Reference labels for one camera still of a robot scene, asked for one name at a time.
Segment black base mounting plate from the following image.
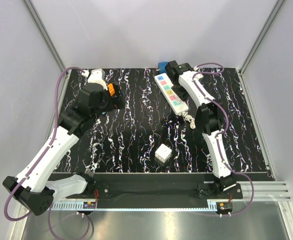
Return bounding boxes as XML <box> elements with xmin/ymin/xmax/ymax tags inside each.
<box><xmin>65</xmin><ymin>171</ymin><xmax>242</xmax><ymax>210</ymax></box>

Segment blue cube adapter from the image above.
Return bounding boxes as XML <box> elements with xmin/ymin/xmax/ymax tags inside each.
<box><xmin>157</xmin><ymin>61</ymin><xmax>168</xmax><ymax>74</ymax></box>

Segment orange power strip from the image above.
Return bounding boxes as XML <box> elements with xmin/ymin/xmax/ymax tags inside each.
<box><xmin>107</xmin><ymin>83</ymin><xmax>116</xmax><ymax>97</ymax></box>

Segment white cube adapter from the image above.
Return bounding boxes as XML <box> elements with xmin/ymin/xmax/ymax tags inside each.
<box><xmin>155</xmin><ymin>144</ymin><xmax>173</xmax><ymax>163</ymax></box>

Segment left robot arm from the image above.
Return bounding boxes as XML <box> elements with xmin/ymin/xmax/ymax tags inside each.
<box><xmin>2</xmin><ymin>80</ymin><xmax>125</xmax><ymax>216</ymax></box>

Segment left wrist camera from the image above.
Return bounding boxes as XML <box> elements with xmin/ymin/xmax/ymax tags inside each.
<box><xmin>87</xmin><ymin>68</ymin><xmax>107</xmax><ymax>89</ymax></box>

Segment white multicolour power strip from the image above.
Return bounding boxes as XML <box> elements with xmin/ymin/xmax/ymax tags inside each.
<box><xmin>154</xmin><ymin>73</ymin><xmax>189</xmax><ymax>116</ymax></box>

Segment white power strip cord plug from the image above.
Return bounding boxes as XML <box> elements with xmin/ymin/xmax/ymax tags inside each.
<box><xmin>182</xmin><ymin>111</ymin><xmax>196</xmax><ymax>129</ymax></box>

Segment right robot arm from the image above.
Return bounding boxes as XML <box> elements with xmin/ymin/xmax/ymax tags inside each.
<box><xmin>165</xmin><ymin>60</ymin><xmax>236</xmax><ymax>198</ymax></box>

